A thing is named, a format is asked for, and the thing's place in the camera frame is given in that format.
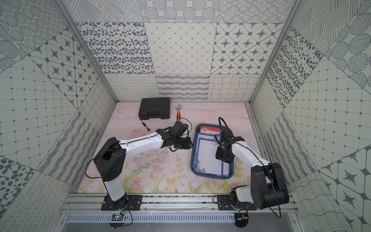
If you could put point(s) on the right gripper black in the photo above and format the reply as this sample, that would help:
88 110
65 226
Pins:
219 156

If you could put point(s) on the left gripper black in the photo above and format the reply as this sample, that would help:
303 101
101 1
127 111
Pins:
183 142

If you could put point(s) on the blue floral stationery paper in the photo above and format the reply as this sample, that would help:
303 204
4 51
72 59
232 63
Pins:
204 162

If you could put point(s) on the teal plastic storage box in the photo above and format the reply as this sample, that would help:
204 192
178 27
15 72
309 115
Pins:
194 143

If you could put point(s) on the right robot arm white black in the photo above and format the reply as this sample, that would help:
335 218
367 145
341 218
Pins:
267 182

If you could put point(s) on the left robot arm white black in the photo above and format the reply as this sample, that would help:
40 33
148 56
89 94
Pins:
109 161

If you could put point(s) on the red bordered stationery paper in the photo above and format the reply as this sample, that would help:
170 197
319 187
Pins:
209 130

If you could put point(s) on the small orange black screwdriver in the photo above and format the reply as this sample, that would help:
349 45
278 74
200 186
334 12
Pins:
145 126

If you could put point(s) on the black plastic tool case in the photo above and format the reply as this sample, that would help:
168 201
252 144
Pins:
154 108

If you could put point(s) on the right round circuit board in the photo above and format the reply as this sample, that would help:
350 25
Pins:
241 220

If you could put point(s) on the left green circuit board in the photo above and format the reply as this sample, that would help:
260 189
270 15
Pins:
116 221

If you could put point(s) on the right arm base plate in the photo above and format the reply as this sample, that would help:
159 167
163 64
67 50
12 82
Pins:
228 203

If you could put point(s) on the white slotted cable duct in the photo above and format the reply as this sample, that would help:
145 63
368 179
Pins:
152 217

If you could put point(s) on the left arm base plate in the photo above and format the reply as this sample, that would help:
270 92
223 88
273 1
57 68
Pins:
130 202

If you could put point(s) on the aluminium mounting rail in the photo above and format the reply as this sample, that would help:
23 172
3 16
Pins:
151 203

